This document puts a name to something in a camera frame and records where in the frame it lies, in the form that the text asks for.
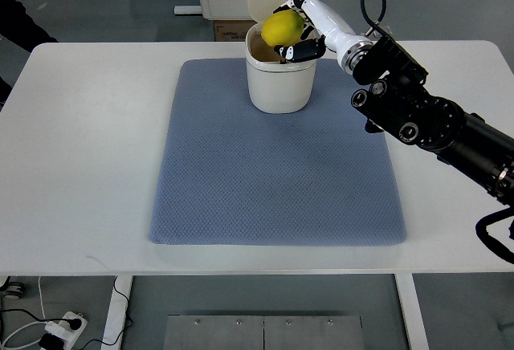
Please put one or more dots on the person in dark clothing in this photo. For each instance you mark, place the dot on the person in dark clothing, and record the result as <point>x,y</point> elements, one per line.
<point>18,27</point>

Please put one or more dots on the black caster wheel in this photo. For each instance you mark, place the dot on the black caster wheel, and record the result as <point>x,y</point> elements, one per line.
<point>12,289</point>

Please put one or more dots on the metal floor plate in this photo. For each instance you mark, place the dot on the metal floor plate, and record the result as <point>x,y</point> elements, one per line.
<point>263,332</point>

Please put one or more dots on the white trash bin with lid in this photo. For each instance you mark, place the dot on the white trash bin with lid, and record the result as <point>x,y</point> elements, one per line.
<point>274,87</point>

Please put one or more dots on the white table leg right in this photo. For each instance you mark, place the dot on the white table leg right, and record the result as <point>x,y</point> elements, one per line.
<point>411,312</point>

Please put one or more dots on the white power strip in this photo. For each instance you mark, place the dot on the white power strip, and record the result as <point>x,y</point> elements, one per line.
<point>68,328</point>

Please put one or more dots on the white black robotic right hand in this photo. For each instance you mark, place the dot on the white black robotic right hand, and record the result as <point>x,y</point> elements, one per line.
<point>324,30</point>

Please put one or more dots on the cardboard box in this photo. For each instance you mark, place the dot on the cardboard box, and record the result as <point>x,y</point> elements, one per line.
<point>231,30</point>

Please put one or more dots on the blue quilted mat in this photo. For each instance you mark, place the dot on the blue quilted mat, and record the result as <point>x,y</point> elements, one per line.
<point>233,175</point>

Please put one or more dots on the white table leg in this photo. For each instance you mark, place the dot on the white table leg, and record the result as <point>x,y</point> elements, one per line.
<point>411,312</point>
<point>117,320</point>

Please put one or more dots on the yellow lemon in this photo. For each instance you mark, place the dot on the yellow lemon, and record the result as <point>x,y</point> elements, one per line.
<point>283,28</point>

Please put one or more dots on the white table leg left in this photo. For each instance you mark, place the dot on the white table leg left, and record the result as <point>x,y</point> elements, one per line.
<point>117,320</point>

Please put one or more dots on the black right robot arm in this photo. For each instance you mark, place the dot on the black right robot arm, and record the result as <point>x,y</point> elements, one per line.
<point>393,99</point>

